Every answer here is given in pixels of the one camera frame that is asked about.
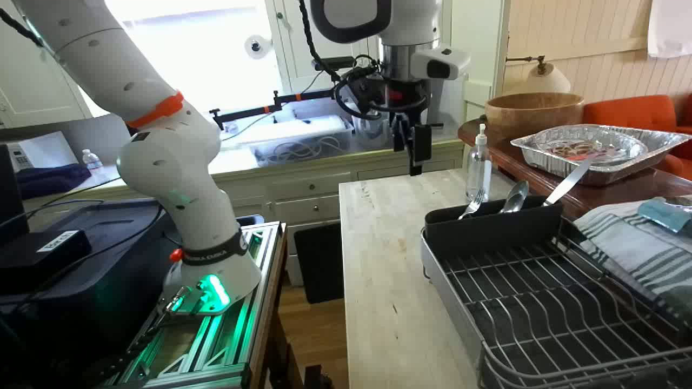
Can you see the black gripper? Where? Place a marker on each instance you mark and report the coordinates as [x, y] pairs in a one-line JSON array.
[[405, 104]]

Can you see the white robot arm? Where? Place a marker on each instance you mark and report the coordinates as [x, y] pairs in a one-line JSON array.
[[173, 144]]

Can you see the metal dish drying rack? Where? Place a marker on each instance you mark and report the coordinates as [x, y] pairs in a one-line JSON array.
[[540, 316]]

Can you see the clear hand sanitizer bottle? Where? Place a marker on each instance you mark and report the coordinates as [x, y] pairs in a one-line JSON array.
[[479, 169]]

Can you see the wooden bowl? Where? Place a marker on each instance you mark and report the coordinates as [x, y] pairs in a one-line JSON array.
[[526, 113]]

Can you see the metal serving spoon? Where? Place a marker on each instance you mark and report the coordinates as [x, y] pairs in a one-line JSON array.
[[515, 196]]

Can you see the black cutlery holder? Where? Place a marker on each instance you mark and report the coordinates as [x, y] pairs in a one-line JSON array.
[[490, 229]]

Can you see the aluminium foil tray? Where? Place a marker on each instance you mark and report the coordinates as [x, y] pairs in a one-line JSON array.
[[618, 151]]

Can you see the orange sofa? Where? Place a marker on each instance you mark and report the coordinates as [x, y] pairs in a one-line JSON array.
[[649, 113]]

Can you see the striped dish towel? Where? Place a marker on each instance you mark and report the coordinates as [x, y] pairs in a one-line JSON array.
[[647, 245]]

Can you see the black case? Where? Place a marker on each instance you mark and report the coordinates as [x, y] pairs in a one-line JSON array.
[[80, 287]]

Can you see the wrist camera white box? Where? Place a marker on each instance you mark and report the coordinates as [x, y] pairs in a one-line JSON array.
[[444, 63]]

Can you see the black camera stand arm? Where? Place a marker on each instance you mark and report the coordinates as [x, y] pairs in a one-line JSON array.
[[277, 102]]

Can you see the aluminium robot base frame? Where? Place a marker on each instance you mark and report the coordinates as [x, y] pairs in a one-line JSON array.
[[225, 350]]

